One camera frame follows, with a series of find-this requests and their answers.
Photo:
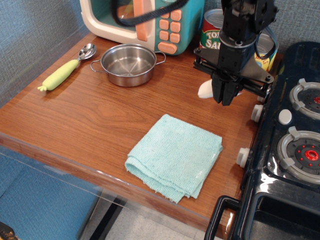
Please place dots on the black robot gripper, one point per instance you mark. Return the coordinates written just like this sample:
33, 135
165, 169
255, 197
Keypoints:
233, 68

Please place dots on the brown and white toy mushroom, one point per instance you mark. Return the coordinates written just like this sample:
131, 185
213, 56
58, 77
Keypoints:
205, 90

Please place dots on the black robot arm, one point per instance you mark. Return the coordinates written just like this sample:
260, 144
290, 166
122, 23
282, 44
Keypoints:
246, 19

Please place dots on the small stainless steel pot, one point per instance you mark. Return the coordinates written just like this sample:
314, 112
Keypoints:
129, 65

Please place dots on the pineapple slices can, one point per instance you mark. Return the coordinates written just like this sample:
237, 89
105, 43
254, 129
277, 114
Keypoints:
266, 44

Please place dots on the tomato sauce can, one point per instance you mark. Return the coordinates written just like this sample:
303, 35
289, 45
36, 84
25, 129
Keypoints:
212, 24

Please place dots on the toy microwave oven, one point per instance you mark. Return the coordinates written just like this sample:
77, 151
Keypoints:
170, 33

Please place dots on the folded teal cloth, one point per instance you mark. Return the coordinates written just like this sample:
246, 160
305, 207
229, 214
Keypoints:
174, 158

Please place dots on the black toy stove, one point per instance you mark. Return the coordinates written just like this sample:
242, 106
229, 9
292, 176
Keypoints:
280, 188

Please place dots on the spoon with green handle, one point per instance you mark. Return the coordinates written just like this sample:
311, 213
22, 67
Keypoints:
63, 72

